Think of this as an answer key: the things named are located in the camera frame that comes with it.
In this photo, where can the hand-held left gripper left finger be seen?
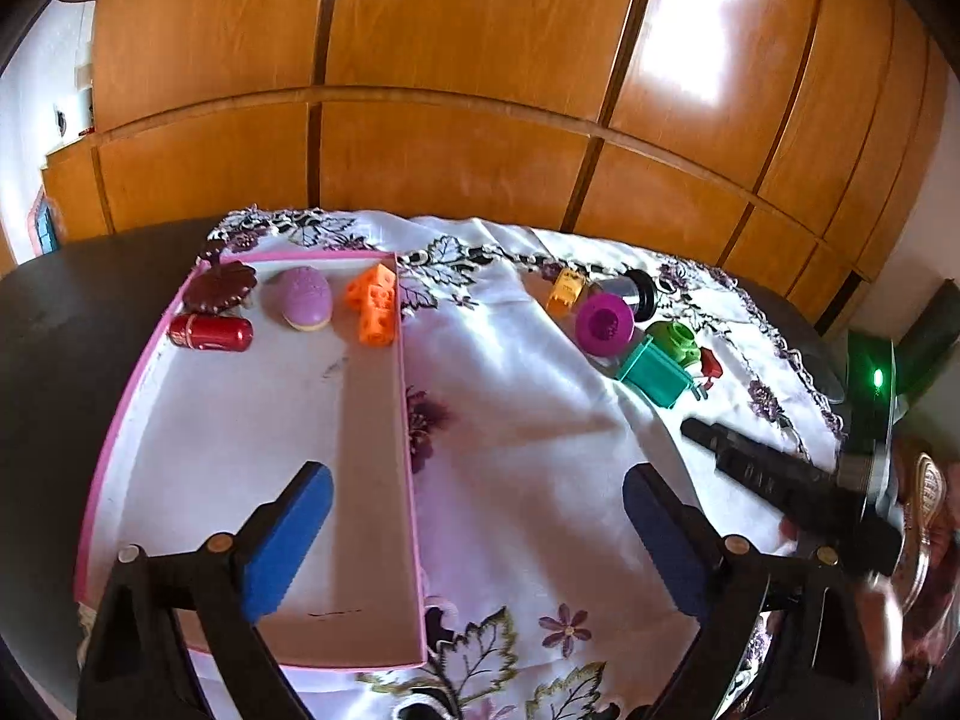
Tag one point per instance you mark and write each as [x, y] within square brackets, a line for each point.
[289, 540]

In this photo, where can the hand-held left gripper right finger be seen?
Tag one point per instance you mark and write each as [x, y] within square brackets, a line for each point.
[667, 540]

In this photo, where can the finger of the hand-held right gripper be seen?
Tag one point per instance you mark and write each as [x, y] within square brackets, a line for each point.
[750, 457]

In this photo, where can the red plastic toy piece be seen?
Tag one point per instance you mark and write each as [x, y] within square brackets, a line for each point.
[709, 367]

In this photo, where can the teal toy bin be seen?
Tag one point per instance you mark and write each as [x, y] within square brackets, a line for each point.
[656, 379]

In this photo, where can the pink cardboard box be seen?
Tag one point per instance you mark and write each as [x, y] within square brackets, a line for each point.
[225, 420]

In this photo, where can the magenta plastic cup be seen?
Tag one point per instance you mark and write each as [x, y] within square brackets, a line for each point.
[604, 322]

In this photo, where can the red cylinder toy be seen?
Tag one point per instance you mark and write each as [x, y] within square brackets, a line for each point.
[210, 331]

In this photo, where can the purple oval toy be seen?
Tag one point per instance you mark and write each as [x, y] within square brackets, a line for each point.
[302, 298]

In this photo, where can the yellow plastic toy piece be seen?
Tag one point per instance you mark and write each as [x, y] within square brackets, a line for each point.
[566, 289]

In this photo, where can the orange plastic toy block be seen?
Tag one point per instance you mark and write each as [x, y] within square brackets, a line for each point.
[373, 304]

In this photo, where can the dark red leaf-shaped toy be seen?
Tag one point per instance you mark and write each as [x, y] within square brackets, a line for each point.
[221, 289]

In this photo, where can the ornate chair back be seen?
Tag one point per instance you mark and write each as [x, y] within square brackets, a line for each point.
[930, 480]

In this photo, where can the white embroidered tablecloth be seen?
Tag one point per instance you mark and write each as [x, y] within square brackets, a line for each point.
[525, 427]

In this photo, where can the grey thread spool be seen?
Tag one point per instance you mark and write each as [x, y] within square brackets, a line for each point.
[636, 291]

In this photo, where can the pink and blue box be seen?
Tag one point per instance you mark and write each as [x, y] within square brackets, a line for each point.
[43, 229]

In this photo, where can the wooden wardrobe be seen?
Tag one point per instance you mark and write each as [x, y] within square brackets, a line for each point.
[450, 165]

